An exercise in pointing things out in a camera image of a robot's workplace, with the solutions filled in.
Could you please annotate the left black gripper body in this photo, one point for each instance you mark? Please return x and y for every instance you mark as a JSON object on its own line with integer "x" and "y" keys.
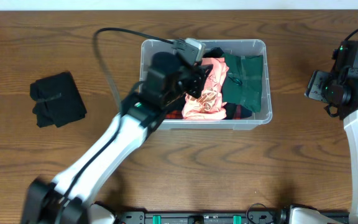
{"x": 198, "y": 82}

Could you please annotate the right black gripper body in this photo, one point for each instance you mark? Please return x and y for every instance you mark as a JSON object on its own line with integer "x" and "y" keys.
{"x": 325, "y": 88}

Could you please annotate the pink printed t-shirt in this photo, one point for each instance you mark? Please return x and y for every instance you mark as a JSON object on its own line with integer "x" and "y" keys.
{"x": 209, "y": 105}

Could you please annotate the black garment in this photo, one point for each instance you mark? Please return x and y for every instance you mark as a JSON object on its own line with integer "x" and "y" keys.
{"x": 57, "y": 100}
{"x": 216, "y": 52}

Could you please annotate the clear plastic storage bin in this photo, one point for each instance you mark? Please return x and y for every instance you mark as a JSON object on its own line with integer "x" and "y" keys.
{"x": 239, "y": 47}

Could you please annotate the dark green garment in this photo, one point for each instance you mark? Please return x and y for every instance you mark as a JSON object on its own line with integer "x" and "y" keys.
{"x": 243, "y": 82}

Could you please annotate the red navy plaid shirt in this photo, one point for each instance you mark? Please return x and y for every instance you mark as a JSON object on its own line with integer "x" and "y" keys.
{"x": 240, "y": 113}

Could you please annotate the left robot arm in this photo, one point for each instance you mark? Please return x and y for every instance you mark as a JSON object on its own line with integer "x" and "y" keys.
{"x": 69, "y": 198}

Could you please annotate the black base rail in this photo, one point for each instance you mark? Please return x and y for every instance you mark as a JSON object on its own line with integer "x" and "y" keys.
{"x": 256, "y": 213}

